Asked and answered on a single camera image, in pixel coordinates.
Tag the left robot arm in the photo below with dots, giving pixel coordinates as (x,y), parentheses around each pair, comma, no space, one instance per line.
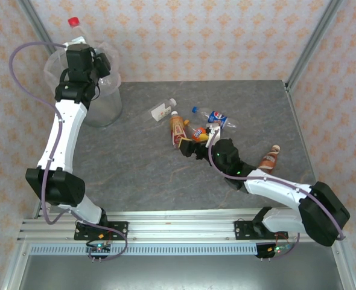
(66,130)

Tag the clear plastic bin liner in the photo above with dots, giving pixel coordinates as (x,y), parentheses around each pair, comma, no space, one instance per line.
(114,60)

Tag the clear bottle with red cap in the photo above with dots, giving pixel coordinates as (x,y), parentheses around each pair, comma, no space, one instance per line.
(75,25)

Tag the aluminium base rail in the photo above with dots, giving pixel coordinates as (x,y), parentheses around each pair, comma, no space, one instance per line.
(181,229)

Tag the grey metal tray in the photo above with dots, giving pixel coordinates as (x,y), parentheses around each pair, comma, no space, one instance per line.
(178,275)

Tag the small circuit board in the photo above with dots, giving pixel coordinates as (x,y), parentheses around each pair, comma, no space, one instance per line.
(279,249)
(98,247)

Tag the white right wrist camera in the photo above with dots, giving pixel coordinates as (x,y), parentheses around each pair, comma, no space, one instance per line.
(214,130)

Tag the aluminium frame post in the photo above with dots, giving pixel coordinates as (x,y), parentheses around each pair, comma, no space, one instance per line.
(36,25)
(313,42)

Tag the bottle with orange label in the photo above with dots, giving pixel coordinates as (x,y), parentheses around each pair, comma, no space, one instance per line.
(197,133)

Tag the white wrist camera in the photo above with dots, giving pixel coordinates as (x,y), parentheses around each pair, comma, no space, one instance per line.
(214,130)
(75,41)

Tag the gold and red drink bottle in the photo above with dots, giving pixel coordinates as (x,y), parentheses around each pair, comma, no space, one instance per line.
(177,130)

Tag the blue label Pepsi bottle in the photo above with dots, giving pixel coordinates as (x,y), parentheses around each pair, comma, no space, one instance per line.
(218,117)

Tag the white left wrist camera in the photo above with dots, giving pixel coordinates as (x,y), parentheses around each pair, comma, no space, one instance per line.
(75,41)

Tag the brown drink bottle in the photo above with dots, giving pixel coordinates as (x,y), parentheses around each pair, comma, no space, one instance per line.
(268,160)

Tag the clear bottle with white label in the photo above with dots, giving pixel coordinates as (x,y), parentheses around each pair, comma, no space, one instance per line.
(160,113)

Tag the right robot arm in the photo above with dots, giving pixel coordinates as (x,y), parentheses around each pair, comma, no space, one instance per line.
(274,187)

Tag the metal mesh waste bin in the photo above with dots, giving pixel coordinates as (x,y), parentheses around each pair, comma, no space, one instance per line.
(105,108)

